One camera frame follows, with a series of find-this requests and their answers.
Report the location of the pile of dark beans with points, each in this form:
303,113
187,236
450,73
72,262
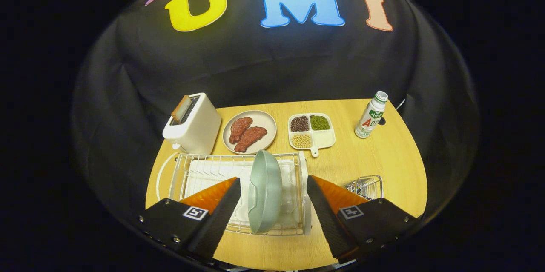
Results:
299,123

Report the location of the black table grommet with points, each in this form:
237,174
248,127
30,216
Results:
382,121

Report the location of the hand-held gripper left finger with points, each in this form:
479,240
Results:
221,216

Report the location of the white drink bottle green label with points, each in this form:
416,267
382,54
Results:
369,118

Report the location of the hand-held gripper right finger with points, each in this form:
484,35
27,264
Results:
325,216

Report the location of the beige round plate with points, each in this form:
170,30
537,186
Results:
266,121

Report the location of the brown toast slice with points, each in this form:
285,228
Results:
181,109

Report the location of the white plastic drip tray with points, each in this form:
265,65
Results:
208,174

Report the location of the black backdrop cloth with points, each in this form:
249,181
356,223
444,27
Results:
255,63

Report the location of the pale green plate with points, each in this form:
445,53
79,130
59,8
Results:
266,195

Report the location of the white divided tray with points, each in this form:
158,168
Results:
324,139

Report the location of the white toaster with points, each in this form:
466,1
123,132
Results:
200,129

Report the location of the brown meat piece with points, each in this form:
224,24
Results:
251,137
239,128

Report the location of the pile of green beans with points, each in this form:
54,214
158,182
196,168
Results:
319,122

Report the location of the pile of yellow soybeans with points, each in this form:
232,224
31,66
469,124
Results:
301,141

